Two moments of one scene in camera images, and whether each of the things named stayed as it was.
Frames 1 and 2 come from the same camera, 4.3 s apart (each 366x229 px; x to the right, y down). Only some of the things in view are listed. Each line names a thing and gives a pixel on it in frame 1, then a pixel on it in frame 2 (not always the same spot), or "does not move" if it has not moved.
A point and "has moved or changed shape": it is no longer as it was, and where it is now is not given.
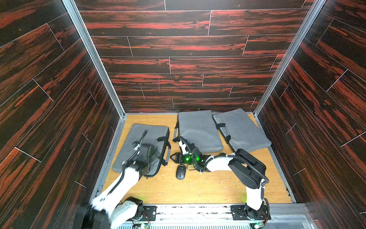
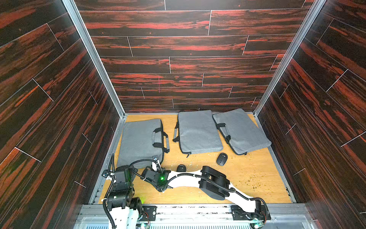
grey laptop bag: [199, 128] does not move
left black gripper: [153, 156] → [134, 170]
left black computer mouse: [181, 171] does not move
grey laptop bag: [158, 137] has moved or changed shape
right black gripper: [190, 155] → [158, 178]
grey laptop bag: [240, 131] does not move
